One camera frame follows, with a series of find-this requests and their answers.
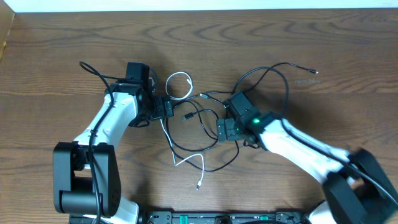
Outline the white usb cable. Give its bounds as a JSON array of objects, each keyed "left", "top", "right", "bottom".
[{"left": 160, "top": 71, "right": 206, "bottom": 190}]

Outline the black usb cable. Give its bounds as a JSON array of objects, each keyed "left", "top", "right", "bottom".
[{"left": 164, "top": 62, "right": 319, "bottom": 174}]

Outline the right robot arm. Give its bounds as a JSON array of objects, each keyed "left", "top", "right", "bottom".
[{"left": 216, "top": 92, "right": 397, "bottom": 223}]

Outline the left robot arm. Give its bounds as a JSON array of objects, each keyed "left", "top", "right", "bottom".
[{"left": 53, "top": 62, "right": 172, "bottom": 223}]

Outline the cardboard panel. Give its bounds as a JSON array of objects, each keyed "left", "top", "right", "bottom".
[{"left": 0, "top": 0, "right": 15, "bottom": 59}]

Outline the green clamp handle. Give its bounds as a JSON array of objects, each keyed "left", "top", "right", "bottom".
[{"left": 179, "top": 215, "right": 189, "bottom": 224}]

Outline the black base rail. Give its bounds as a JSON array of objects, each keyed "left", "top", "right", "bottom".
[{"left": 136, "top": 211, "right": 309, "bottom": 224}]

